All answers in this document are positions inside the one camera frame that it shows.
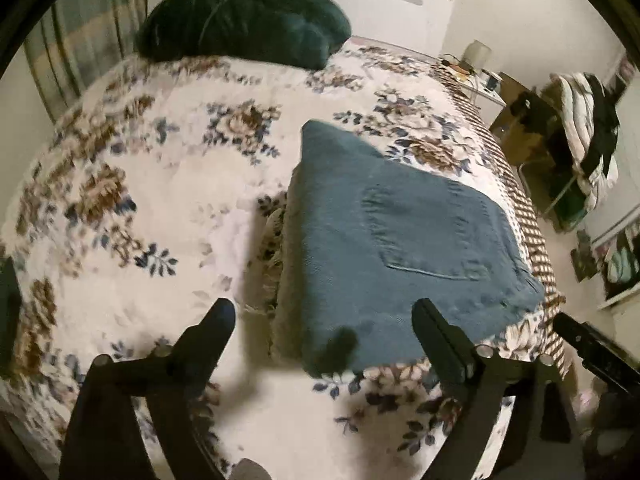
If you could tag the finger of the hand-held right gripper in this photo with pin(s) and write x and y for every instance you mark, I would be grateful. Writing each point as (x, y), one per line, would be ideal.
(595, 352)

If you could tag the floral bed blanket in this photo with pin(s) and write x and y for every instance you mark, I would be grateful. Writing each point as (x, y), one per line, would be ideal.
(150, 185)

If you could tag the white nightstand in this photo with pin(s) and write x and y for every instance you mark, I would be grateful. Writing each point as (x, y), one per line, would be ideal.
(480, 94)

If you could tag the large brown cardboard box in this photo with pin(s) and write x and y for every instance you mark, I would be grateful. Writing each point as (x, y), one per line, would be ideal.
(515, 132)

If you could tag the brown checked bed sheet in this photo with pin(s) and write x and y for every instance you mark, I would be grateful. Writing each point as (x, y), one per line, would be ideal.
(525, 210)

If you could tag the black striped garment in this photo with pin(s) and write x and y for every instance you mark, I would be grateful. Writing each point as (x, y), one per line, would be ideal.
(605, 125)

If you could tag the white table lamp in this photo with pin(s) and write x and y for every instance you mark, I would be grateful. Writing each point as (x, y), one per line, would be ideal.
(475, 55)

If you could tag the white bed headboard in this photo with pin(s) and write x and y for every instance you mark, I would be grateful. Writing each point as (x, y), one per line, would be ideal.
(400, 25)

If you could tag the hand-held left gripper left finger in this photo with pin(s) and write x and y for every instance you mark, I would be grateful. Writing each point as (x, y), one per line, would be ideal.
(217, 317)

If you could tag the blue denim pants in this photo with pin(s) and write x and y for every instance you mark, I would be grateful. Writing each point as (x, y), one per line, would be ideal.
(400, 260)

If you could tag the dark patterned slippers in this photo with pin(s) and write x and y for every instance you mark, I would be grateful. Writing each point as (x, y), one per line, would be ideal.
(584, 255)

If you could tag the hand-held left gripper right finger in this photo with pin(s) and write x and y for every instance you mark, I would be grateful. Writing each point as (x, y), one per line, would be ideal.
(435, 335)

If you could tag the dark green folded cloth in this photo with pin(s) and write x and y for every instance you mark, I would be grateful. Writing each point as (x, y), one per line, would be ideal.
(9, 310)

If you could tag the metal frame chair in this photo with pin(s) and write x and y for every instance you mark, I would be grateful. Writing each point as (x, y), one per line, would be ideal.
(565, 200)

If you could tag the dark green duvet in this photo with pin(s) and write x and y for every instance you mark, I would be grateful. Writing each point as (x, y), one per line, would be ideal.
(240, 20)

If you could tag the grey striped curtain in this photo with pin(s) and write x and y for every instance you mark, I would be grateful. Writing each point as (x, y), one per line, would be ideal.
(85, 35)

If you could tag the dark cup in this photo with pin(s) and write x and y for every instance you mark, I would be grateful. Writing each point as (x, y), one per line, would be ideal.
(493, 81)

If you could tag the black cloth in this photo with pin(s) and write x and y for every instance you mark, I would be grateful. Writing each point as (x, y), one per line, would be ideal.
(532, 107)

